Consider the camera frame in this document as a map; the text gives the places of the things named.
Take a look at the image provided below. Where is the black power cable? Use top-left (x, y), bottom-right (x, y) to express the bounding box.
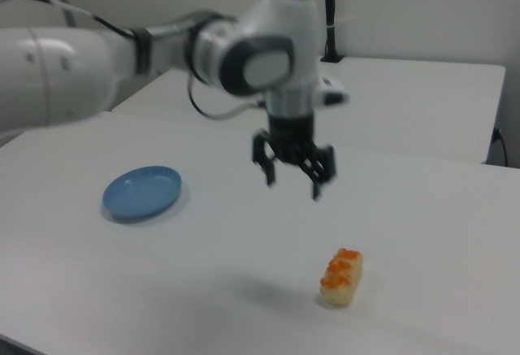
top-left (492, 126), bottom-right (509, 166)

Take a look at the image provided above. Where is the bread with orange topping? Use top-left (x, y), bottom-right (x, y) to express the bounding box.
top-left (319, 247), bottom-right (364, 308)

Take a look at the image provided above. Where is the black camera stand pole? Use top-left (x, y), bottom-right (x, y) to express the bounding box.
top-left (320, 0), bottom-right (345, 63)

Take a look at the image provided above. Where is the black looped wrist cable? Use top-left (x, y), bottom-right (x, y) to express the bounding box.
top-left (187, 76), bottom-right (267, 122)

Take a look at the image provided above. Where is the white box on wrist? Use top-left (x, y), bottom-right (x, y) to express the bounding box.
top-left (315, 75), bottom-right (350, 109)

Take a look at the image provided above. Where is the blue round plate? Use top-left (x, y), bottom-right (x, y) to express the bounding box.
top-left (102, 165), bottom-right (183, 223)

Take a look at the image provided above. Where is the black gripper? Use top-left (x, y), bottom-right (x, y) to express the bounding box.
top-left (251, 114), bottom-right (339, 202)

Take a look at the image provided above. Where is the grey cable along arm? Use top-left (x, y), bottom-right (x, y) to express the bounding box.
top-left (0, 0), bottom-right (137, 40)

